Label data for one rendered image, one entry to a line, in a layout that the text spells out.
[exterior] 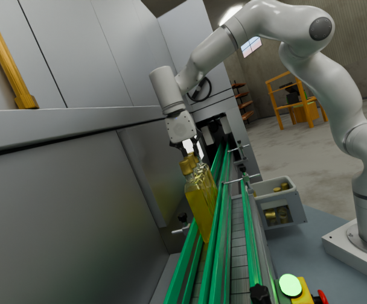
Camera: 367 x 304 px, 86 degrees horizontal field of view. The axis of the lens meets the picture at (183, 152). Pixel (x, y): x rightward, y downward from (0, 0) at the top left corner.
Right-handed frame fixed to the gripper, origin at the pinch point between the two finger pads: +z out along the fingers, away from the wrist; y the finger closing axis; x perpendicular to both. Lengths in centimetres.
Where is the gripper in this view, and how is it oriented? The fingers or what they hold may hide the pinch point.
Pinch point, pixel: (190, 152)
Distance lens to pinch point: 74.2
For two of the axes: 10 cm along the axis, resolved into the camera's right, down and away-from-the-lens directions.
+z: 3.6, 9.2, 1.4
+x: 2.3, -2.3, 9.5
